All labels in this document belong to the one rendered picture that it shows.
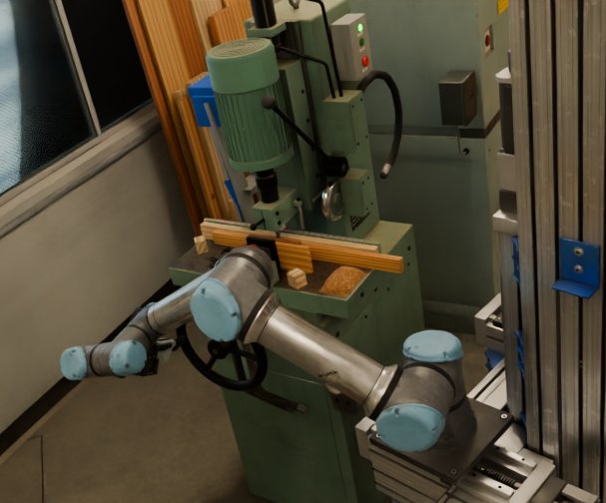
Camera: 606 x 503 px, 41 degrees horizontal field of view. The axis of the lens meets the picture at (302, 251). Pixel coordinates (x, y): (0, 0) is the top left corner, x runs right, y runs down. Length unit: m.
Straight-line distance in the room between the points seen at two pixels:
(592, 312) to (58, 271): 2.38
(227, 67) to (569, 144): 0.94
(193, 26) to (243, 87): 1.84
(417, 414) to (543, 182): 0.47
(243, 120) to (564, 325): 0.96
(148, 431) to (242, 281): 1.78
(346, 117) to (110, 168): 1.62
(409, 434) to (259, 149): 0.90
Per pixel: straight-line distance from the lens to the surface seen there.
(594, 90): 1.38
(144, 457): 3.19
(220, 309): 1.54
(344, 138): 2.27
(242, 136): 2.12
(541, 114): 1.44
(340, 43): 2.29
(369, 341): 2.44
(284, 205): 2.27
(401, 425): 1.54
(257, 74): 2.06
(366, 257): 2.19
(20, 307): 3.35
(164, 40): 3.67
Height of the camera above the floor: 2.04
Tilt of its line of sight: 29 degrees down
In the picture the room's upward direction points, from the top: 11 degrees counter-clockwise
